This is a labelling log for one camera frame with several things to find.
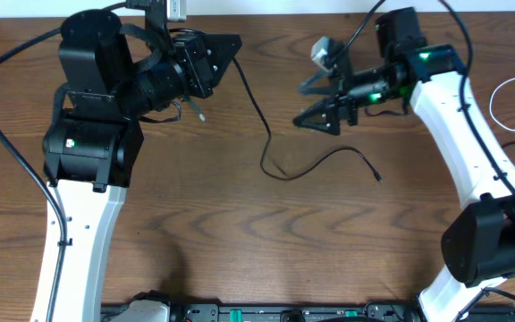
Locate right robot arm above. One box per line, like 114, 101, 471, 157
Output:
293, 7, 515, 321

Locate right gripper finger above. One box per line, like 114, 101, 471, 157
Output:
298, 69, 339, 97
292, 98, 341, 135

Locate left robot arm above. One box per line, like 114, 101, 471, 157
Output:
31, 9, 242, 321

